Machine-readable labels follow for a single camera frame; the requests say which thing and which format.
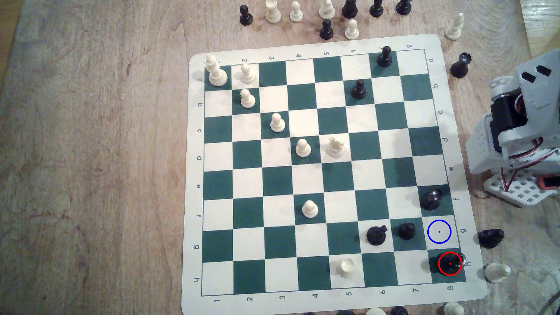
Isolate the black king chess piece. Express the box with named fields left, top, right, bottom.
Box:
left=432, top=252, right=466, bottom=277

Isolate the white knight chess piece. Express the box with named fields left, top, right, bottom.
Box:
left=318, top=0, right=336, bottom=20
left=327, top=134, right=346, bottom=158

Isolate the green white chess mat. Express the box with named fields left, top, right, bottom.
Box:
left=181, top=34, right=488, bottom=315

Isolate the white king chess piece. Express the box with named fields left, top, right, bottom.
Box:
left=205, top=54, right=228, bottom=87

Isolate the black knight chess piece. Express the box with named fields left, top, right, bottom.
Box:
left=366, top=224, right=389, bottom=246

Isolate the white rook chess piece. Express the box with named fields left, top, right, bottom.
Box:
left=265, top=0, right=282, bottom=24
left=337, top=257, right=357, bottom=278

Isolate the black rook chess piece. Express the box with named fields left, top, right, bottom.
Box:
left=420, top=188, right=443, bottom=211

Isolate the white bishop chess piece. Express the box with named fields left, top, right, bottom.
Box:
left=444, top=12, right=465, bottom=41

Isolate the red servo wire bundle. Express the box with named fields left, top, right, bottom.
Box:
left=501, top=138, right=546, bottom=193

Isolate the white perforated base plate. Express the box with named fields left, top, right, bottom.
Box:
left=483, top=167, right=560, bottom=208

